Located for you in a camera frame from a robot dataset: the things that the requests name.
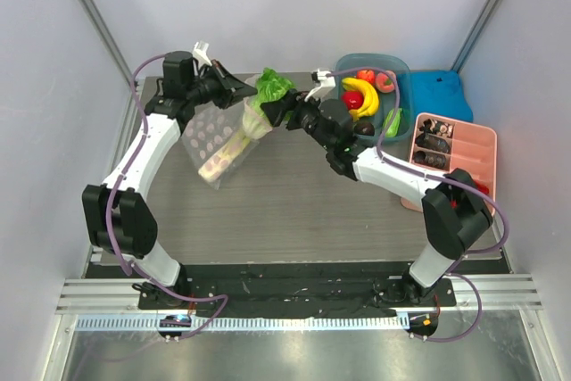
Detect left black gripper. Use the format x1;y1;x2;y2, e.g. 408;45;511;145
186;60;258;111

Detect green lettuce head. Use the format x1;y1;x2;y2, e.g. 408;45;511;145
242;67;296;139

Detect clear pink-dotted zip bag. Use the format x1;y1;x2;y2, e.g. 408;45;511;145
181;97;272;189

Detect peach apple toy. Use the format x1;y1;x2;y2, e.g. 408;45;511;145
375;70;395;94

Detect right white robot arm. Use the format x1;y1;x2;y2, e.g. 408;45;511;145
261;90;492;305

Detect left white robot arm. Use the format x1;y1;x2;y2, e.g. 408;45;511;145
82;41;256;309

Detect teal food tray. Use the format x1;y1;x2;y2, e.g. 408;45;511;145
335;53;415;146

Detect red tomato toy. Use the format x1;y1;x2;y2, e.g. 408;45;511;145
342;90;364;110

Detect dark brown mushroom toy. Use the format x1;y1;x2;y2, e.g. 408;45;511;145
353;120;376;137

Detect yellow banana bunch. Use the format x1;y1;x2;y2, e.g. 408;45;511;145
342;78;380;121

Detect green cucumber toy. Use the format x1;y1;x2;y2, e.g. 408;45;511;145
383;108;402;138

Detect blue cloth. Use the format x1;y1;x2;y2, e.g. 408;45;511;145
410;70;474;122

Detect pink divided organizer tray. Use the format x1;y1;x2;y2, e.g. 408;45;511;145
409;113;497;198

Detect dark items in organizer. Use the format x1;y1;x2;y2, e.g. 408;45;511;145
412;118;454;170

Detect red item in organizer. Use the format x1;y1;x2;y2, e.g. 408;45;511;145
475;180;492;196

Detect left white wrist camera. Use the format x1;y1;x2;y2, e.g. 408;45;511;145
192;41;211;68

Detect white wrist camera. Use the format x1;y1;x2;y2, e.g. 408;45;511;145
192;41;211;68
304;69;335;102

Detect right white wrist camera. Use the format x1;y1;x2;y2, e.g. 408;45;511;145
304;69;335;102

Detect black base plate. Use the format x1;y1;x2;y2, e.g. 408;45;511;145
139;261;457;319

